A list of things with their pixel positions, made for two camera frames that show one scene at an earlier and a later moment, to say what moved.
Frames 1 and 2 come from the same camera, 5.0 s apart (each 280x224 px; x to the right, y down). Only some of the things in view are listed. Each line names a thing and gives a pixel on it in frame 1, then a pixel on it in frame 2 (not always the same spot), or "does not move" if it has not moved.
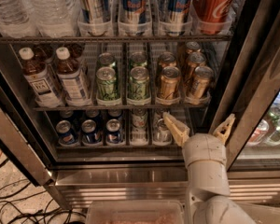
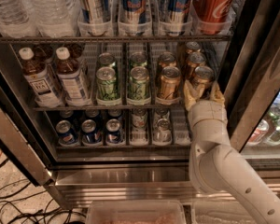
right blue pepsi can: x=113 y=133 does not move
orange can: x=200 y=87 does not move
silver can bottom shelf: x=161 y=132 does not move
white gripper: x=203 y=149 → x=207 y=113
